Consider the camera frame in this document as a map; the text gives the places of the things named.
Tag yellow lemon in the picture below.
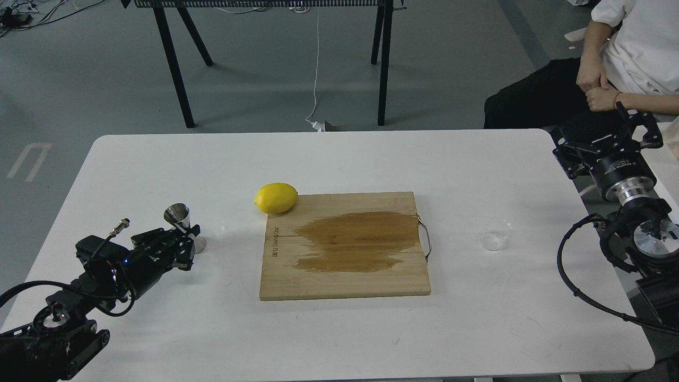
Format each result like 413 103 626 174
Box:
253 183 298 214

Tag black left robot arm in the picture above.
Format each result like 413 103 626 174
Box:
1 219 201 381

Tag white side table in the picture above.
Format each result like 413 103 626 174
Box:
642 118 678 223

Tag seated person white shirt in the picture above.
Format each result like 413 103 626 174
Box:
483 1 678 133

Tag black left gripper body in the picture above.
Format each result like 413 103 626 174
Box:
104 242 182 300

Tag black floor cables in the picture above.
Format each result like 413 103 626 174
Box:
0 0 107 38

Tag wooden cutting board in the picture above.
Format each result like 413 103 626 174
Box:
259 191 431 301

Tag white hanging cable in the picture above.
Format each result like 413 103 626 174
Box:
305 6 337 132

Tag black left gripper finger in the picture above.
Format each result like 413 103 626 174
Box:
170 238 195 271
131 224 201 253

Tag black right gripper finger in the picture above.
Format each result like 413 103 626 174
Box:
591 102 664 160
551 126 592 180

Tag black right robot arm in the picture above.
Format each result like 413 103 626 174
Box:
553 102 678 335

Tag steel jigger measuring cup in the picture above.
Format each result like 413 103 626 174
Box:
163 203 206 254

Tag black metal table frame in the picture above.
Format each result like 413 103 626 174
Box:
120 1 406 129

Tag clear plastic cup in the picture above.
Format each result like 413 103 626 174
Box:
478 218 512 251

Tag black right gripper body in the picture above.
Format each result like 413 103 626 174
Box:
585 143 657 202

